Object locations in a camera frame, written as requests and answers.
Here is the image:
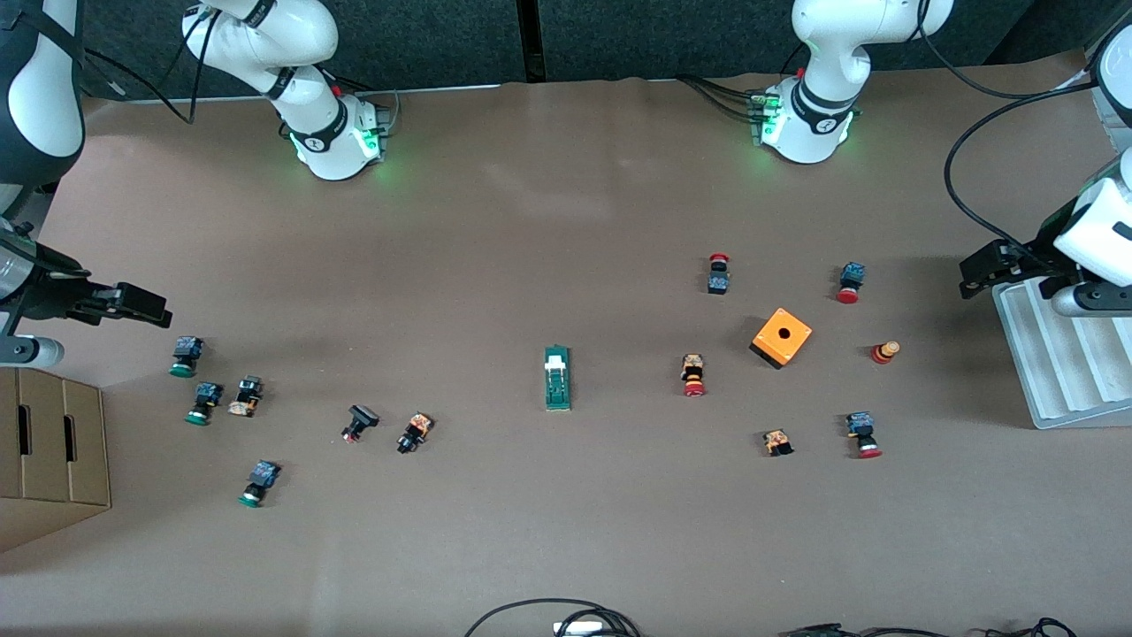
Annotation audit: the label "green load switch white handle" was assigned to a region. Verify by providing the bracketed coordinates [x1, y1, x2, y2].
[543, 345, 574, 412]

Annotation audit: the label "green push button blue block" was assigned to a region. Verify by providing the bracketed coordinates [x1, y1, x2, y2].
[169, 336, 205, 379]
[185, 382, 224, 426]
[238, 460, 281, 509]

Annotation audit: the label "white grooved plastic tray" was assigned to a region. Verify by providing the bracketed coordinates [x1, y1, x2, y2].
[992, 279, 1132, 431]

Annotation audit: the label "brown cardboard box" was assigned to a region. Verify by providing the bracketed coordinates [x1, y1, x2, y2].
[0, 367, 112, 554]

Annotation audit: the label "black push button orange block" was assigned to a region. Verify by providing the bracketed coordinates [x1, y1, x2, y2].
[396, 412, 434, 455]

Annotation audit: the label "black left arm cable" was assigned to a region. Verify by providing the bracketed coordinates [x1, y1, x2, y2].
[943, 0, 1102, 262]

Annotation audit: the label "black switch orange contact block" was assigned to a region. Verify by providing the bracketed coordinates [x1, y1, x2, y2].
[227, 376, 264, 418]

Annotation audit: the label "orange button enclosure box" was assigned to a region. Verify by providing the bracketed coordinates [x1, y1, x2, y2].
[749, 307, 813, 371]

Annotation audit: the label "black left base cables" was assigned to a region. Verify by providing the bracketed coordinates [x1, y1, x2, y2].
[681, 75, 766, 125]

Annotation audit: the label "black cable bundle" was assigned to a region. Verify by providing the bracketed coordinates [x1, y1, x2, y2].
[778, 617, 1080, 637]

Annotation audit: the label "black looped table cable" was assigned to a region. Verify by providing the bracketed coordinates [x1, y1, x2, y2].
[464, 599, 642, 637]

